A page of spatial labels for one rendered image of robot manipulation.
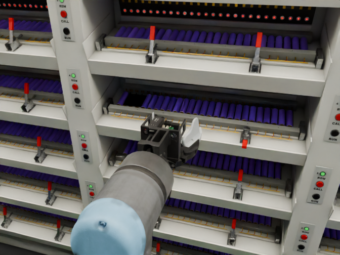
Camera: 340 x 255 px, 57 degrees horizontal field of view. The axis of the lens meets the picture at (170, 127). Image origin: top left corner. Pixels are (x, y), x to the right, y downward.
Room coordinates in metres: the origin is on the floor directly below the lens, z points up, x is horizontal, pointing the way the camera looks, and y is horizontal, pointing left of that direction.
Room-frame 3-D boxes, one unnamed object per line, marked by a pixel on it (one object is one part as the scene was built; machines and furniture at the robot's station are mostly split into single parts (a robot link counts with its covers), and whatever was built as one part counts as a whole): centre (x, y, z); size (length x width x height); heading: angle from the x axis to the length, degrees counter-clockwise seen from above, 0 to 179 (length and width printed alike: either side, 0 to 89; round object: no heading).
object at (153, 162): (0.39, 0.04, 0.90); 0.10 x 0.05 x 0.09; 74
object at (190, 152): (0.52, -0.03, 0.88); 0.09 x 0.05 x 0.02; 143
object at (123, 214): (0.31, 0.07, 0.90); 0.12 x 0.09 x 0.10; 164
